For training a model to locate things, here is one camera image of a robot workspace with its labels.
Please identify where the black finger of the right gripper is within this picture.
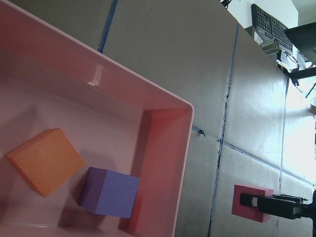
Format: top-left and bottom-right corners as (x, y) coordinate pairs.
(252, 195), (303, 219)

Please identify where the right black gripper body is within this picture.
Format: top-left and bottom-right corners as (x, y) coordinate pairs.
(300, 190), (316, 220)

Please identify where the pink foam block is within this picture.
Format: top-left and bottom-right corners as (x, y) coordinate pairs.
(232, 184), (274, 223)

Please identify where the purple foam block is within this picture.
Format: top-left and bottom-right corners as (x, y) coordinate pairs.
(79, 167), (139, 218)

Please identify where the orange foam block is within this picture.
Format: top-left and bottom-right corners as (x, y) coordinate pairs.
(4, 128), (84, 198)

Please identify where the pink plastic bin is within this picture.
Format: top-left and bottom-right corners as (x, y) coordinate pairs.
(0, 0), (194, 237)

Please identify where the small metal cup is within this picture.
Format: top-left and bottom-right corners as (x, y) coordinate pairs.
(260, 39), (281, 55)

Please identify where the black monitor corner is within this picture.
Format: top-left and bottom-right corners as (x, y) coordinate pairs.
(284, 22), (316, 63)

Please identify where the black keyboard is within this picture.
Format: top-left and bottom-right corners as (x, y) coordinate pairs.
(251, 3), (293, 53)

